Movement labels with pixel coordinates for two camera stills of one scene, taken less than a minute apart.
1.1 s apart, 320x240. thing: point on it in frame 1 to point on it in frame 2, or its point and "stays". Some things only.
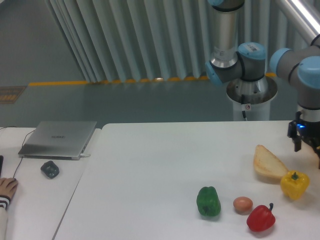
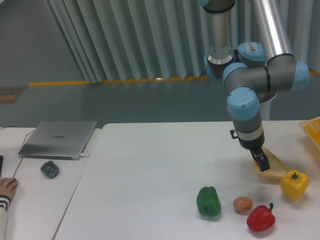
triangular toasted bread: x=265 y=162 stays
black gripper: x=309 y=131 to x=255 y=146
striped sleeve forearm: x=4 y=201 stays
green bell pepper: x=208 y=201 stays
